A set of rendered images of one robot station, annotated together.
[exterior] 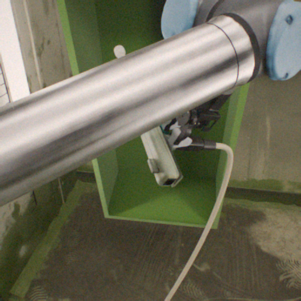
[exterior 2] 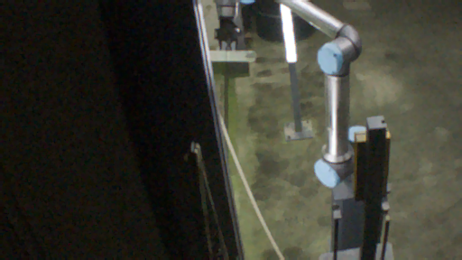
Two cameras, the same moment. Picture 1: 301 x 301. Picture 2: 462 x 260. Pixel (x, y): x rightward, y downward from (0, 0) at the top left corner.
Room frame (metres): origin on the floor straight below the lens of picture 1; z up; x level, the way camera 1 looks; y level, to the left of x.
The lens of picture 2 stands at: (0.88, 2.46, 2.70)
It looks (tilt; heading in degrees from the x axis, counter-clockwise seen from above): 36 degrees down; 266
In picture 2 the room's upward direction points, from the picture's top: 9 degrees counter-clockwise
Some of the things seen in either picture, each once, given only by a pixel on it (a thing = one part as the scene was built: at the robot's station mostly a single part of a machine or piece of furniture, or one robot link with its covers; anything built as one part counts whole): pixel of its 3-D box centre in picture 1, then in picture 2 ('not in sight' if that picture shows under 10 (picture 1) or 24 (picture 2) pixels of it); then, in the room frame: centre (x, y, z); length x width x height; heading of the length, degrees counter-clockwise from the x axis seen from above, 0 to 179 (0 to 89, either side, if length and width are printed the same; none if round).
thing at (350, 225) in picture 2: not in sight; (356, 218); (0.11, 0.29, 0.32); 0.31 x 0.31 x 0.64; 80
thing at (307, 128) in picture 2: not in sight; (298, 130); (0.15, -0.99, 0.01); 0.20 x 0.20 x 0.01; 80
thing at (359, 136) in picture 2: not in sight; (372, 166); (0.35, 1.09, 1.42); 0.12 x 0.06 x 0.26; 170
